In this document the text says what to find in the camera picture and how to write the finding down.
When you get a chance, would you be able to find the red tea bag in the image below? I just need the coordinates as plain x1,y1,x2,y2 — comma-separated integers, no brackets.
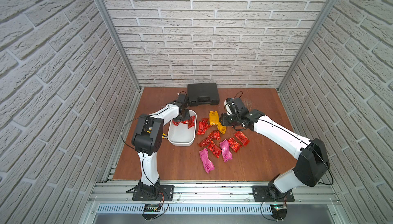
198,137,213,147
235,131,250,146
172,116,195,129
227,138,242,152
208,141,222,158
209,130,221,140

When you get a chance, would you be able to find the white storage box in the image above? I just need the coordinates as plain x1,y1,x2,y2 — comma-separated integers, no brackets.
168,107,197,146

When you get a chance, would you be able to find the orange tea bag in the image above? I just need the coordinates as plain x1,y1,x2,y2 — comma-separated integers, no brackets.
209,111,220,126

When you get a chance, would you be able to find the pink tea bag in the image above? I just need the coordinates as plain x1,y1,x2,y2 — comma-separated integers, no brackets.
199,148,215,174
220,139,233,163

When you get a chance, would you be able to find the yellow tea bag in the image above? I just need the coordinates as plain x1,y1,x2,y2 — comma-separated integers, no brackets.
217,123,227,135

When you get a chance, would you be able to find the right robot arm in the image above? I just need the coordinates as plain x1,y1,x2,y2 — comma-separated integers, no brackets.
220,98,330,201

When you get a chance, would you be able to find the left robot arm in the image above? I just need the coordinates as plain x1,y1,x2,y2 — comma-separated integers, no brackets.
132,92,190,195

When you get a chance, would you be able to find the black plastic tool case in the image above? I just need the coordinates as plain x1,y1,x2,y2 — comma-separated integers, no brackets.
187,83,220,106

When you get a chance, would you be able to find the left controller board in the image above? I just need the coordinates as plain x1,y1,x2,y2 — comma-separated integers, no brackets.
142,204,162,221

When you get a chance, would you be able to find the controller board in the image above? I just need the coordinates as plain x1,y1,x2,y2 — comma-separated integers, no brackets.
270,205,287,221
142,204,162,221

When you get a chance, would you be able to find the right controller board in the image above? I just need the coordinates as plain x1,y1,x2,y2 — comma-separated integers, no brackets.
270,205,287,221

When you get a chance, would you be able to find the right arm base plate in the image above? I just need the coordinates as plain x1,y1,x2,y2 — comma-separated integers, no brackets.
251,185,295,203

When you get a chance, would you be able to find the aluminium front rail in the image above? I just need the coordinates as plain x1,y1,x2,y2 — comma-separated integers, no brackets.
88,180,340,205

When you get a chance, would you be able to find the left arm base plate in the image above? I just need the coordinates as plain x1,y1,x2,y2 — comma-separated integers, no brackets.
132,185,175,201

